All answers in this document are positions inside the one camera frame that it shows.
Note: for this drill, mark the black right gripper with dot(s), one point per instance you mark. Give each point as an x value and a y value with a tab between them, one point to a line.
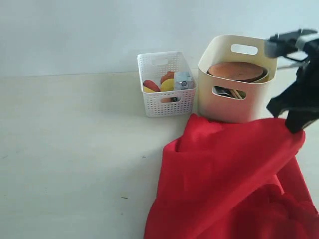
300	99

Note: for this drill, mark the pale green bowl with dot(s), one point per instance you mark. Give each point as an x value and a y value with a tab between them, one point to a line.
262	78

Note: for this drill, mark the brown oval plate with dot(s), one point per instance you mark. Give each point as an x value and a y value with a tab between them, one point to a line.
238	71

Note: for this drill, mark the red scalloped table cloth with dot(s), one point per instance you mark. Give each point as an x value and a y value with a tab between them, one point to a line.
233	181

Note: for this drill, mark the white blue milk carton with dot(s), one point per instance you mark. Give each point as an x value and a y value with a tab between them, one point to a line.
183	81

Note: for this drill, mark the yellow round fruit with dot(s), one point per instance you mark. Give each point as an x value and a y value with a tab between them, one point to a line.
167	85

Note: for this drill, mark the orange fried nugget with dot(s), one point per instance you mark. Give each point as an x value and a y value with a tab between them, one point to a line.
168	75

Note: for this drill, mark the red sausage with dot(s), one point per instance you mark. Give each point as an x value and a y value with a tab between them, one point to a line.
152	85

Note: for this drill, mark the orange cheese wedge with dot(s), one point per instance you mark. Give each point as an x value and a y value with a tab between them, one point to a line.
148	90

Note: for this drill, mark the cream plastic bin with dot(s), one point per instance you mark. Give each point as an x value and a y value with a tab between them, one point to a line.
226	48

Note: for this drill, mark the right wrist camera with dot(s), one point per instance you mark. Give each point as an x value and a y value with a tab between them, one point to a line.
283	44

